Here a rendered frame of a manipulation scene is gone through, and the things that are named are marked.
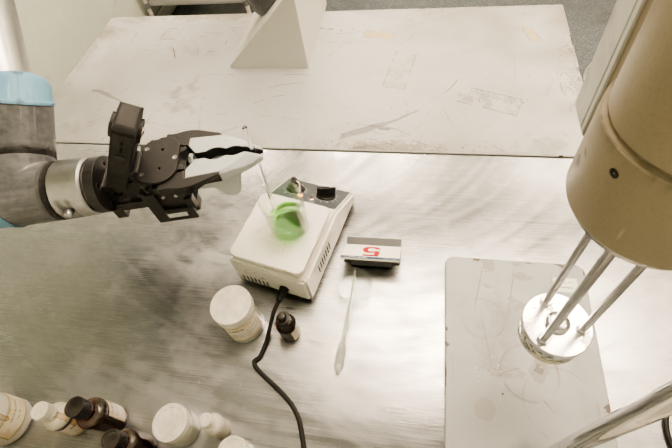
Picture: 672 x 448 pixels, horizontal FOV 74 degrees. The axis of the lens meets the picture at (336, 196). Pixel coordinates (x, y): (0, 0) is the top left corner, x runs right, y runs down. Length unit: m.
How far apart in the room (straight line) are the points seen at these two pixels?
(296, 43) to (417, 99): 0.29
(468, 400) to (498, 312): 0.13
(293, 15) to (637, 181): 0.83
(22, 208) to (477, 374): 0.61
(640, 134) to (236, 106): 0.87
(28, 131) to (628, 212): 0.62
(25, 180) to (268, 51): 0.61
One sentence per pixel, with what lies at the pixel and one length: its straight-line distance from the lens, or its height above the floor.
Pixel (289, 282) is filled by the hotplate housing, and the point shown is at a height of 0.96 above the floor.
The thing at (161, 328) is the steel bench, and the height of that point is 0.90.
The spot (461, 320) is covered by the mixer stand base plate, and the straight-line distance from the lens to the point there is 0.68.
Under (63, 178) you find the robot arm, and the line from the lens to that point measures 0.62.
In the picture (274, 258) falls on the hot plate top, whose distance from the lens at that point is 0.66.
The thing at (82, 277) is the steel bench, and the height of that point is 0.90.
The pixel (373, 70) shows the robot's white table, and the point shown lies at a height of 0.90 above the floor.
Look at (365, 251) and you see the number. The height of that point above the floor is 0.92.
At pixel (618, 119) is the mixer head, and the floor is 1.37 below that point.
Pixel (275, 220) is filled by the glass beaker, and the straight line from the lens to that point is 0.61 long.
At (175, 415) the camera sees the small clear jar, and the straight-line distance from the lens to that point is 0.66.
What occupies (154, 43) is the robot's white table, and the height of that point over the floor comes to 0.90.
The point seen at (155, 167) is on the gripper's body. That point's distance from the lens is 0.57.
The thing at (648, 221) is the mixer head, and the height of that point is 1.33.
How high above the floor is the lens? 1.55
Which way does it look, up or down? 53 degrees down
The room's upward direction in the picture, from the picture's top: 11 degrees counter-clockwise
